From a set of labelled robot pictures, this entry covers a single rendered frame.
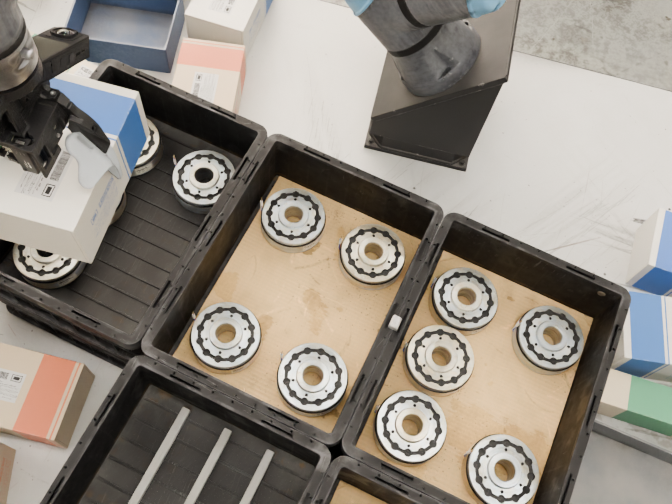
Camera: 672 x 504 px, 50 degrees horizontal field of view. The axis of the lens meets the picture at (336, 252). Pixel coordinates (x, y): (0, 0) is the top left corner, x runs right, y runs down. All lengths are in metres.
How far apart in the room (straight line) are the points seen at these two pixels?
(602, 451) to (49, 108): 0.98
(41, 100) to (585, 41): 2.17
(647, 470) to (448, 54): 0.76
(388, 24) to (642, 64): 1.68
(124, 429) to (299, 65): 0.81
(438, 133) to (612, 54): 1.46
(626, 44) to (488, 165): 1.41
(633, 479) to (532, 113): 0.72
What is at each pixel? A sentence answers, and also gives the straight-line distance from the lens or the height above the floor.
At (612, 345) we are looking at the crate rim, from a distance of 1.10.
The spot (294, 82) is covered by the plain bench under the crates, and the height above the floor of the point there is 0.70.
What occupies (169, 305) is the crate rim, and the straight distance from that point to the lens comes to 1.03.
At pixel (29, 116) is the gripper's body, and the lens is 0.80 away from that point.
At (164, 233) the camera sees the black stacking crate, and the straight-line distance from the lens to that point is 1.18.
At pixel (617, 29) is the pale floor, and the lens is 2.81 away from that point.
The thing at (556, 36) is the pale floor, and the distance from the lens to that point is 2.70.
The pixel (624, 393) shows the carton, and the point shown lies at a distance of 1.28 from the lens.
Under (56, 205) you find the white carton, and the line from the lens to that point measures 0.87.
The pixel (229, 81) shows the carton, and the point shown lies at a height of 0.77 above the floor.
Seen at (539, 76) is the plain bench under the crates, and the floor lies 0.70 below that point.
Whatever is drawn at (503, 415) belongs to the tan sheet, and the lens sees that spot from 1.12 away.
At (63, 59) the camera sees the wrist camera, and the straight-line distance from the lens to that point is 0.82.
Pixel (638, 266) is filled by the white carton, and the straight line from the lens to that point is 1.39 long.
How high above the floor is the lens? 1.88
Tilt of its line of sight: 65 degrees down
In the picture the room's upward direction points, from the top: 11 degrees clockwise
